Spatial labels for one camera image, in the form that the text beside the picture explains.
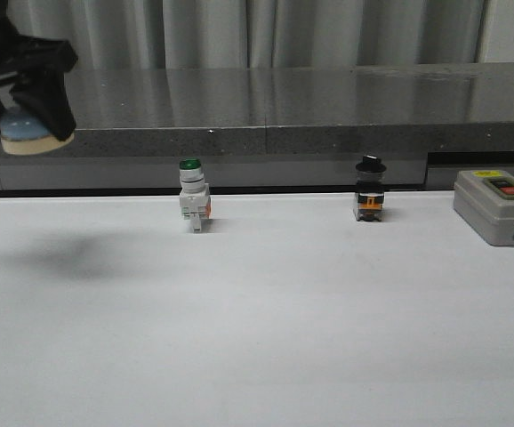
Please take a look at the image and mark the blue and cream desk bell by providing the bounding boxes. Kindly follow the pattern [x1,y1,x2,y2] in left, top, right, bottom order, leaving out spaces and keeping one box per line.
[0,107,75,156]

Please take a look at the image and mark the grey granite counter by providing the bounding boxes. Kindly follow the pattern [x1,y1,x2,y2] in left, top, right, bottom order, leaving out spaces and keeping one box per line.
[0,63,514,194]

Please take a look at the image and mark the grey pleated curtain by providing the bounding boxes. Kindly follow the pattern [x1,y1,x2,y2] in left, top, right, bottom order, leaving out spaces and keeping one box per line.
[8,1,514,69]

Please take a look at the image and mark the green pushbutton switch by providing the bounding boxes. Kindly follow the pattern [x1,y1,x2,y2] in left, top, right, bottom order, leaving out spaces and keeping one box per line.
[179,158,212,232]

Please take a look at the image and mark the black rotary selector switch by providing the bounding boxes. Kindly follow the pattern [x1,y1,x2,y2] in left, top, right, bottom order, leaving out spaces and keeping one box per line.
[353,155,387,222]

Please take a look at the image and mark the grey on-off switch box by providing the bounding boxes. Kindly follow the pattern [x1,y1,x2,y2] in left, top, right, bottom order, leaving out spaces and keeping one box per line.
[454,169,514,246]

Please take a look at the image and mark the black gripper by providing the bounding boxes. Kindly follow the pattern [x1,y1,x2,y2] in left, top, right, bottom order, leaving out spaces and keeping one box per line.
[0,1,78,141]

